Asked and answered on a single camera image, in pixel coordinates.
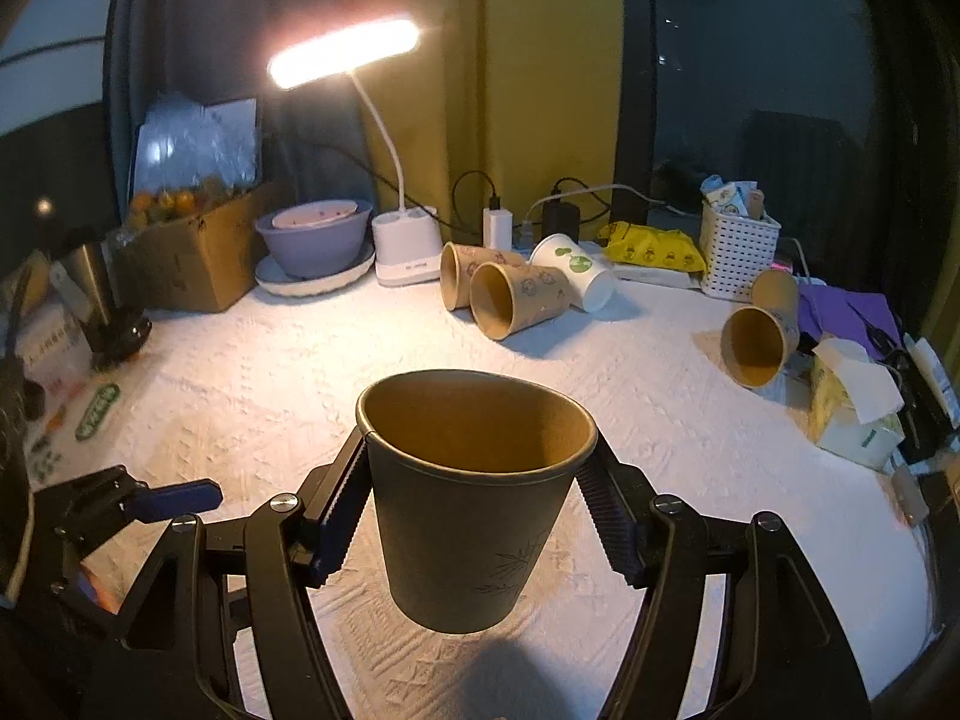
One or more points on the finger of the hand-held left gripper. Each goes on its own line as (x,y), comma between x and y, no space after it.
(180,499)

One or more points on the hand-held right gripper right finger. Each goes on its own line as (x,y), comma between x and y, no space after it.
(606,517)

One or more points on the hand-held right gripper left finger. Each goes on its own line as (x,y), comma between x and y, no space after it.
(339,532)

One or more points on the brown paper cup leaf print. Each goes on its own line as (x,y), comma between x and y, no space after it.
(450,525)

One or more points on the metal cup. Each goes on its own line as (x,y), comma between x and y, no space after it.
(94,292)

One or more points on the brown paper cup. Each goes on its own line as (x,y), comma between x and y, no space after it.
(778,292)
(757,349)

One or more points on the brown paper cup cartoon print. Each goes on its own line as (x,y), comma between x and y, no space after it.
(536,292)
(459,274)

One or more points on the white paper cup green print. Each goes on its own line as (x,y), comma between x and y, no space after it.
(581,266)

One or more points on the white packet green label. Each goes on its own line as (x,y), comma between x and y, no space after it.
(75,390)

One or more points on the cardboard box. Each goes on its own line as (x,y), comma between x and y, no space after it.
(202,255)

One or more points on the white rimmed plate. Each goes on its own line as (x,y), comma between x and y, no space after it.
(300,285)

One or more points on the yellow tissue box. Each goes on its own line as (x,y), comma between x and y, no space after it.
(847,420)

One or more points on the bag of orange fruits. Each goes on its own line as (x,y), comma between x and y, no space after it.
(176,201)

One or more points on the yellow snack packet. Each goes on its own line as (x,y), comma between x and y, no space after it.
(656,247)

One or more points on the purple bowl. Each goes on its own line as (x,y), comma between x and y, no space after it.
(315,251)

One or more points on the white desk lamp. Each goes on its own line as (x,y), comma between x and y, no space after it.
(407,255)

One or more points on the white plastic basket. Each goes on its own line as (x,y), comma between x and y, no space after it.
(739,255)

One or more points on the black power adapter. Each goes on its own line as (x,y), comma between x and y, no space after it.
(561,219)

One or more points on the white charger plug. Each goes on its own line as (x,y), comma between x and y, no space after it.
(497,229)

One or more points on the purple cloth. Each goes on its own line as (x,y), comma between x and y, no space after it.
(840,311)

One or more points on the pink plate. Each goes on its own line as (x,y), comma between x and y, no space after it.
(315,216)

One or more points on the black scissors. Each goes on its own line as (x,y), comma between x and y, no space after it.
(881,341)

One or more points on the clear plastic bag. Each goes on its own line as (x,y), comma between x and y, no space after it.
(195,139)

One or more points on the packets in basket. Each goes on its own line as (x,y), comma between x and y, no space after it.
(731,195)

